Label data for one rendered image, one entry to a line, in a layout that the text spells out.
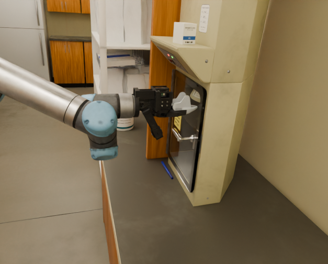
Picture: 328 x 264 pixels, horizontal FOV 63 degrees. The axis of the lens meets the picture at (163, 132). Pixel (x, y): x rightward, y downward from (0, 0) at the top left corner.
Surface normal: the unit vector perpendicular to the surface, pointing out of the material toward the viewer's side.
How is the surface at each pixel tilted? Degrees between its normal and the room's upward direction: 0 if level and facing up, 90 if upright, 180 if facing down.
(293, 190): 90
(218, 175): 90
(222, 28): 90
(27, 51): 90
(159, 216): 0
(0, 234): 0
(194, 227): 0
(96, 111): 47
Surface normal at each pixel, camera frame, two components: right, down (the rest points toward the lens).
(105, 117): 0.16, -0.33
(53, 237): 0.07, -0.91
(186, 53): 0.29, 0.41
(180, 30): -0.83, 0.18
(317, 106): -0.96, 0.07
